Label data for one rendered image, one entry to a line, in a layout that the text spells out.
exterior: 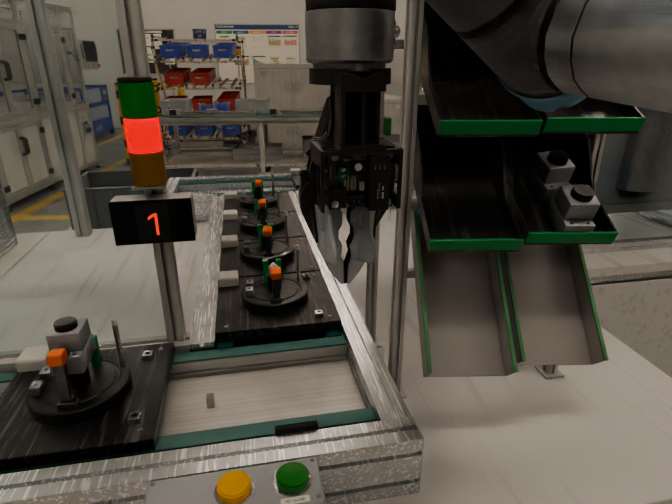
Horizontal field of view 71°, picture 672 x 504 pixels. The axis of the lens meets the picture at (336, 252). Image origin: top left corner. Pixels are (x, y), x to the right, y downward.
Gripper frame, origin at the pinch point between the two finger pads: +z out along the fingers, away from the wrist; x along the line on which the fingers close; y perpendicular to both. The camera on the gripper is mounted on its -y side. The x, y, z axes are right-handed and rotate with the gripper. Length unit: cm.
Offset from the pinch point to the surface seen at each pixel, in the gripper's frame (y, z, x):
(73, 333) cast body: -18.1, 14.8, -34.7
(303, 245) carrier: -75, 26, 5
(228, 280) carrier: -53, 25, -15
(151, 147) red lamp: -29.7, -8.6, -22.8
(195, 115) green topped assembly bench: -546, 39, -59
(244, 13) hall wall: -1082, -111, 18
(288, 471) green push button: 1.1, 26.1, -7.0
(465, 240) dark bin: -11.5, 2.5, 19.7
